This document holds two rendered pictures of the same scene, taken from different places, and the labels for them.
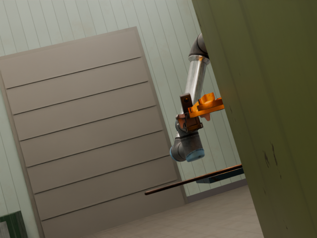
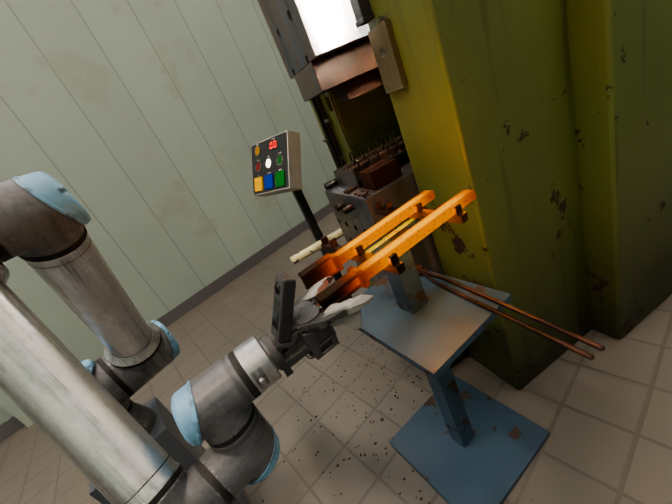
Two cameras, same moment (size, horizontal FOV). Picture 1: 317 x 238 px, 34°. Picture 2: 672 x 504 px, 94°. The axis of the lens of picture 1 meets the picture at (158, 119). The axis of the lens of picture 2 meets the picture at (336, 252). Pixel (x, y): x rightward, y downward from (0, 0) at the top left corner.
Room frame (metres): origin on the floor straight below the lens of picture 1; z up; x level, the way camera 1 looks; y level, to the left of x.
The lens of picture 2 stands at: (2.31, 0.37, 1.23)
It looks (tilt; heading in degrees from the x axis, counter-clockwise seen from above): 24 degrees down; 253
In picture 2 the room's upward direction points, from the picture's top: 25 degrees counter-clockwise
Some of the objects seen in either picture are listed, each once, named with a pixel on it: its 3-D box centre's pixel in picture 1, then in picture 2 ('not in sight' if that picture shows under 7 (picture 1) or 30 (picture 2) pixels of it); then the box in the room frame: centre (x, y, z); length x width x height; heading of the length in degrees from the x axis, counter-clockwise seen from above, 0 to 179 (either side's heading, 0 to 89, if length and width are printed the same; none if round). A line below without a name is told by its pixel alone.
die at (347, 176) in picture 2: not in sight; (386, 155); (1.57, -0.78, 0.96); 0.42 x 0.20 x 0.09; 177
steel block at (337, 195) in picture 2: not in sight; (414, 211); (1.56, -0.73, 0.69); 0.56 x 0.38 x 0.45; 177
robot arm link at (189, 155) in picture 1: (191, 147); (241, 445); (2.47, -0.11, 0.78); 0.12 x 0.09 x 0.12; 23
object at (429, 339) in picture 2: (253, 165); (414, 307); (1.96, -0.29, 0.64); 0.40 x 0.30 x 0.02; 96
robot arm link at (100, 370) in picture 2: not in sight; (87, 397); (2.86, -0.64, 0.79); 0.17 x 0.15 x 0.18; 23
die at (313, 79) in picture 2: not in sight; (355, 62); (1.57, -0.78, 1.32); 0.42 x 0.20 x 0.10; 177
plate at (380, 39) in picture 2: not in sight; (387, 59); (1.66, -0.47, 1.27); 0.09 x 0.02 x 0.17; 87
